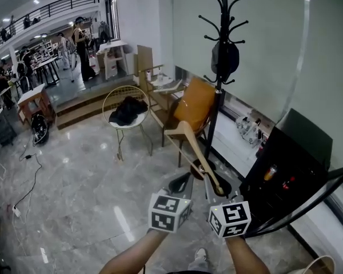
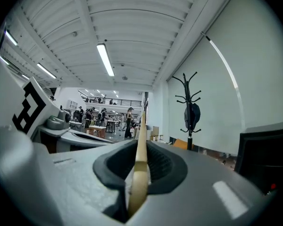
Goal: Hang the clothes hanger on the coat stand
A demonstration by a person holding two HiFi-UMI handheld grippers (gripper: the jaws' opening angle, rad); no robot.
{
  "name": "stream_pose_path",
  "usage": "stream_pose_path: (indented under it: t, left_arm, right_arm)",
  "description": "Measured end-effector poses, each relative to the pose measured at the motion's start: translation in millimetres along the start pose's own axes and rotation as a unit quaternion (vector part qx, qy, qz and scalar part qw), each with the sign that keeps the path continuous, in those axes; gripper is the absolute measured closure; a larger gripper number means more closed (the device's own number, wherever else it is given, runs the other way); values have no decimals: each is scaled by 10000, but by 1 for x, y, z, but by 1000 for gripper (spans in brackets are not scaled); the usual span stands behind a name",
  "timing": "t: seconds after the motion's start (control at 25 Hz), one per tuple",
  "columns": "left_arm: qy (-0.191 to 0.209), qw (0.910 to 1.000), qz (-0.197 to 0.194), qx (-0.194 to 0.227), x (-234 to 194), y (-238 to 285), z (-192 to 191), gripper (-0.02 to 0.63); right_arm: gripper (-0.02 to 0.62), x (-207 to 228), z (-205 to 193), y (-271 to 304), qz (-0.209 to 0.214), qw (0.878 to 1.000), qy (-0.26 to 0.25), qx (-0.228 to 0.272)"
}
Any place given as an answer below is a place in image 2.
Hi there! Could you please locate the orange board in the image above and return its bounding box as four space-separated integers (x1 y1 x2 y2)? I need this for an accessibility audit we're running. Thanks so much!
172 138 189 150

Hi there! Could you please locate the dark bag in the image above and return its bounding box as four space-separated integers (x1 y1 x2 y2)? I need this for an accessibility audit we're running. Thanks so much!
184 102 201 130

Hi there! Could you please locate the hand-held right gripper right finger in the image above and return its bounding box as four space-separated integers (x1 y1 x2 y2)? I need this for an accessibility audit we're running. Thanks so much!
129 140 275 226

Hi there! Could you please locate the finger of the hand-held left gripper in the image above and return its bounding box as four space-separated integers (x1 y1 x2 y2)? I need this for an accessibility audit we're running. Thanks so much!
69 129 116 144
56 135 109 153

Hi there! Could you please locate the black balcony railing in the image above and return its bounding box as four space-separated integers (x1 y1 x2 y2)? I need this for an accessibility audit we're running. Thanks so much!
78 90 142 108

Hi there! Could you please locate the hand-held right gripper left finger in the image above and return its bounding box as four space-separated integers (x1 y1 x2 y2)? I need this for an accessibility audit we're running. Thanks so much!
33 139 138 226

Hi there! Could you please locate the black monitor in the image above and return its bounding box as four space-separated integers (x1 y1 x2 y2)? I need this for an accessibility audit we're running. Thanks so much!
234 120 283 195

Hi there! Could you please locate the cardboard box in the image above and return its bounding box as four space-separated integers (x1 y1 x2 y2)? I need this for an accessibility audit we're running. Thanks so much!
150 126 160 141

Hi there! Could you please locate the wooden table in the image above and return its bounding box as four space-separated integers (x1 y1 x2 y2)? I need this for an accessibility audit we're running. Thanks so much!
88 125 107 138

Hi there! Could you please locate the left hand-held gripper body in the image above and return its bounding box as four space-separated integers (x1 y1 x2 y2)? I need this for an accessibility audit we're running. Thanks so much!
0 41 73 154

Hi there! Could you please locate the wooden clothes hanger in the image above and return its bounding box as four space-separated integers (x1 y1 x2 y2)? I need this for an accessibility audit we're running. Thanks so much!
127 111 149 218

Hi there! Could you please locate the black coat stand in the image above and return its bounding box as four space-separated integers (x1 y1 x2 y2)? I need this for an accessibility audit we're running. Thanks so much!
171 71 202 151

